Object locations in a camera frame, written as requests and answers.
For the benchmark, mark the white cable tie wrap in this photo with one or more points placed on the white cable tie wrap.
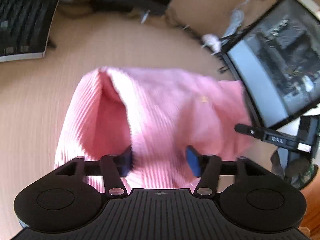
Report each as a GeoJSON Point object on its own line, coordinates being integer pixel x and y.
{"type": "Point", "coordinates": [212, 42]}

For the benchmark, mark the black keyboard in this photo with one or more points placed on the black keyboard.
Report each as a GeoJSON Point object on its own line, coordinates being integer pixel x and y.
{"type": "Point", "coordinates": [25, 28]}

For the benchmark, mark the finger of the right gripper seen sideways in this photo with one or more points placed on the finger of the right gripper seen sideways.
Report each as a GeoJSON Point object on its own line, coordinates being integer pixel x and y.
{"type": "Point", "coordinates": [255, 132]}

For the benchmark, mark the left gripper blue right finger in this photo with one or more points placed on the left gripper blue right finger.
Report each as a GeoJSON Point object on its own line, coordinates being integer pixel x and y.
{"type": "Point", "coordinates": [207, 169]}

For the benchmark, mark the glass panel computer case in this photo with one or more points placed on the glass panel computer case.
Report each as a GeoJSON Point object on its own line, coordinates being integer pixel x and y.
{"type": "Point", "coordinates": [277, 60]}

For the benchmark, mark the pink ribbed knit garment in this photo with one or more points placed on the pink ribbed knit garment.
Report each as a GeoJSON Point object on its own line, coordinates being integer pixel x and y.
{"type": "Point", "coordinates": [157, 113]}

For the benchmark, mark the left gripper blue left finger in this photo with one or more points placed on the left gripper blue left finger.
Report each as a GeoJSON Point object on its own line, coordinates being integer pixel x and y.
{"type": "Point", "coordinates": [113, 168]}

